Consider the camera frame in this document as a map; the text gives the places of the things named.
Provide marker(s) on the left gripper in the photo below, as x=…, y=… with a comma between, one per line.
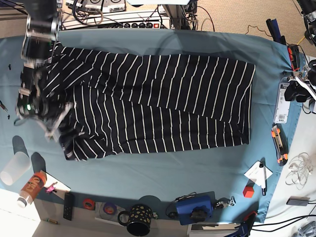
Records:
x=302, y=84

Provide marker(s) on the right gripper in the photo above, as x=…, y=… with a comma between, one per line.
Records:
x=51, y=121

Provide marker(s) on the navy white striped t-shirt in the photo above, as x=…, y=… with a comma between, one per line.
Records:
x=125, y=103

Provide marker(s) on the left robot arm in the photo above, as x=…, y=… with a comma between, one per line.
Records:
x=308, y=8

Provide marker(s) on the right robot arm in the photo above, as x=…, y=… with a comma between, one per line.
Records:
x=42, y=28

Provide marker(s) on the grey blister package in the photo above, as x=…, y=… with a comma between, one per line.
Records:
x=282, y=106

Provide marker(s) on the red black clamp tool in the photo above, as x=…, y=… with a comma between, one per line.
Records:
x=294, y=55

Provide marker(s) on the orange black utility knife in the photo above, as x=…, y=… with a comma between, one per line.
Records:
x=281, y=151

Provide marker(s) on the translucent plastic cup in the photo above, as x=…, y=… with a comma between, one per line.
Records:
x=19, y=164

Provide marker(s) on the pink small figurine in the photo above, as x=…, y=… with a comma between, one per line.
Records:
x=51, y=188

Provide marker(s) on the blue black clamp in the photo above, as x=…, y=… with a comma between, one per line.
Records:
x=273, y=27

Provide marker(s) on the orange labelled bottle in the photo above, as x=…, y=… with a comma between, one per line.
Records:
x=31, y=189

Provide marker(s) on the white paper card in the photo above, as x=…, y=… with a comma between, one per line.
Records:
x=253, y=173

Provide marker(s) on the white black marker pen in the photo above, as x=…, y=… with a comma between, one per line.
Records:
x=262, y=176

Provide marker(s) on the black remote control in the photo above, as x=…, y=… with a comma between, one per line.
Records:
x=69, y=200

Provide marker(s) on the red tape roll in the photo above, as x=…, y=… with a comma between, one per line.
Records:
x=88, y=204

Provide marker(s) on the green yellow battery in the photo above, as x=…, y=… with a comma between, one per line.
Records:
x=52, y=221

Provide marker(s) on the grey flat device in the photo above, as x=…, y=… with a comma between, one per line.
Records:
x=298, y=201

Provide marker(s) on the purple tape roll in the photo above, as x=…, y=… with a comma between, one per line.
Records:
x=110, y=208

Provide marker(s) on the red cube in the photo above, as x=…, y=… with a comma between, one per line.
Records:
x=248, y=192

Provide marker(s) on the metal carabiner keys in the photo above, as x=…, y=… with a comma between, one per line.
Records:
x=224, y=203

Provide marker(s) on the black mug yellow pattern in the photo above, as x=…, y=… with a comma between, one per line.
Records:
x=137, y=220

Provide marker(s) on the teal table cloth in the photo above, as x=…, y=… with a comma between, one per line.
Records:
x=157, y=179

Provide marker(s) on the white power strip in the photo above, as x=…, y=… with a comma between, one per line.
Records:
x=146, y=24

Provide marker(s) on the blue box with knob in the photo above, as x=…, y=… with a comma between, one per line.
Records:
x=194, y=210

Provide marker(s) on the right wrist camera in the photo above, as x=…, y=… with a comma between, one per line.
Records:
x=52, y=136

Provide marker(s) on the blue handled tool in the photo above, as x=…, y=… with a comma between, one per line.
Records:
x=243, y=230

